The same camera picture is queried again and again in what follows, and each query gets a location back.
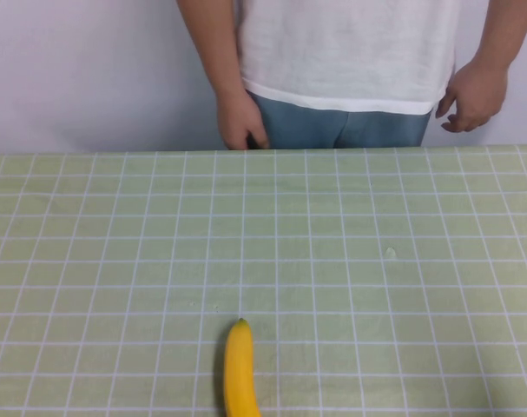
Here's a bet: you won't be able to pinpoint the person's left forearm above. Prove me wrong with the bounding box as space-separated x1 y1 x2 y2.
464 0 527 73

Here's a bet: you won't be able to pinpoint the person's left hand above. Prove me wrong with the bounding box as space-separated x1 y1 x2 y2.
435 58 511 134

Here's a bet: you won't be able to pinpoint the person's right hand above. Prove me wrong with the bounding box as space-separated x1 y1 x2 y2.
214 89 271 151

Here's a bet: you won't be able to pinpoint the person's right forearm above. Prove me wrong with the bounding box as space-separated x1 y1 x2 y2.
178 0 247 99

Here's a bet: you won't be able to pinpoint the yellow banana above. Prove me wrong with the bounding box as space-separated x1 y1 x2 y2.
223 317 262 417

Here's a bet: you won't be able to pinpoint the blue jeans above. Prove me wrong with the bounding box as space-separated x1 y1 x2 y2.
247 89 433 150

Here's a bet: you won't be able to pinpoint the white t-shirt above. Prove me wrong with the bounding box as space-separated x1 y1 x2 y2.
227 0 462 116

